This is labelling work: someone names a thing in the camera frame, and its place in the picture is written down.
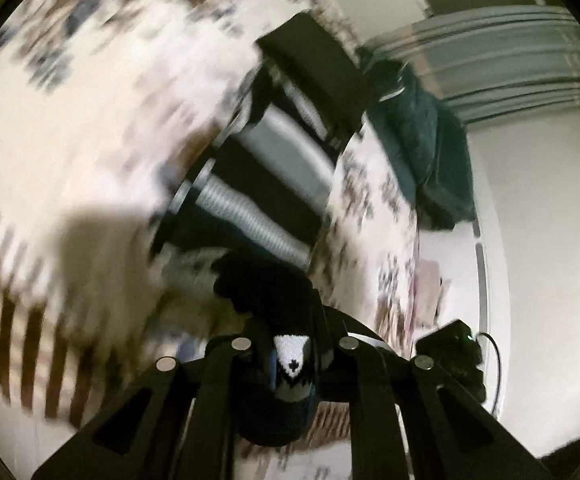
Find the beige folded cloth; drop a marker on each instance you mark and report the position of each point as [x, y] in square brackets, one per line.
[427, 290]

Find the white headboard with grey strips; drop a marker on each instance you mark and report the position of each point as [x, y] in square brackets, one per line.
[487, 280]

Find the teal striped curtain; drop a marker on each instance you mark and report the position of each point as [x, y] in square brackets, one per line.
[509, 60]

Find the black folded garment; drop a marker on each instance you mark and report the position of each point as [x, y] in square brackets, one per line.
[320, 70]

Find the striped knit sweater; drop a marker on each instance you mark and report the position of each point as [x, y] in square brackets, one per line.
[270, 195]

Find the floral bed sheet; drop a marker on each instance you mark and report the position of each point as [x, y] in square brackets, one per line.
[95, 135]

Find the dark green quilt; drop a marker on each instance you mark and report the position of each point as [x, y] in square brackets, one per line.
[429, 150]

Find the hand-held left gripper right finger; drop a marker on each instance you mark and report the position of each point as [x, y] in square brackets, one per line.
[372, 410]

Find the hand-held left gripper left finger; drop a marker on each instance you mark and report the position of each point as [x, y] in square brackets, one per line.
[217, 402]

